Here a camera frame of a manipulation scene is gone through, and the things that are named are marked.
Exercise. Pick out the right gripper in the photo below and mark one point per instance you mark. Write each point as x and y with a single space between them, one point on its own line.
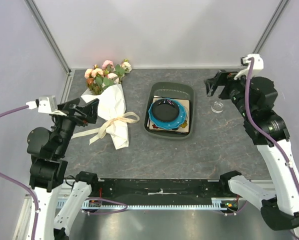
225 78

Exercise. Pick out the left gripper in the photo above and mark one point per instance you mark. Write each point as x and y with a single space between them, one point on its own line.
89 111

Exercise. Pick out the orange flower stem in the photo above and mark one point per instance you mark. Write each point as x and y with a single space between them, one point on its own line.
92 86

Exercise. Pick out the white wrapping paper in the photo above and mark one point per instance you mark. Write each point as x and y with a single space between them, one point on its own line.
111 102

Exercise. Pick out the pink flower stems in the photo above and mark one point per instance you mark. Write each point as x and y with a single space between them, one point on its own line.
104 76

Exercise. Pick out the cream ribbon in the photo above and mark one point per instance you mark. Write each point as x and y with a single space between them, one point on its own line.
117 128

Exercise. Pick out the white flower stem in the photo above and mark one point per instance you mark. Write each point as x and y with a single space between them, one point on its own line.
121 69

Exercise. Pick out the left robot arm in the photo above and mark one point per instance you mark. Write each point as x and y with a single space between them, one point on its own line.
47 148

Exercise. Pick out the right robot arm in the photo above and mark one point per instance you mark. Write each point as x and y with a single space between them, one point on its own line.
269 133

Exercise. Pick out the clear glass vase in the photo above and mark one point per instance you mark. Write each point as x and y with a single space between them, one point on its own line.
217 107

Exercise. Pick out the dark green tray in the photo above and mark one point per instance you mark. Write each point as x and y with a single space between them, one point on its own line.
176 91

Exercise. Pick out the wooden puzzle board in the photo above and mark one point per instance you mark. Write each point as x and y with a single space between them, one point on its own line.
184 127

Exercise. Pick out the blue plate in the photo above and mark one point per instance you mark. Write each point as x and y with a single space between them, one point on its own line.
173 125

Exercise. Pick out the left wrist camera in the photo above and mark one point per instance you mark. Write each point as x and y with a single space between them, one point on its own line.
46 104

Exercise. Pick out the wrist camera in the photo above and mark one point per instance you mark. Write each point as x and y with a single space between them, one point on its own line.
46 104
253 64

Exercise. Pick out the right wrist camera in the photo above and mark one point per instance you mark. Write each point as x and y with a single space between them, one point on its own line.
253 64

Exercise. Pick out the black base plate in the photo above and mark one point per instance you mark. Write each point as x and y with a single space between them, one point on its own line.
132 191

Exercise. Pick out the left aluminium frame post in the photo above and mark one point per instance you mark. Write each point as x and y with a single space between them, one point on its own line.
47 34

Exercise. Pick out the grey cable duct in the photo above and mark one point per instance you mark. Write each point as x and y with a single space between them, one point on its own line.
215 205

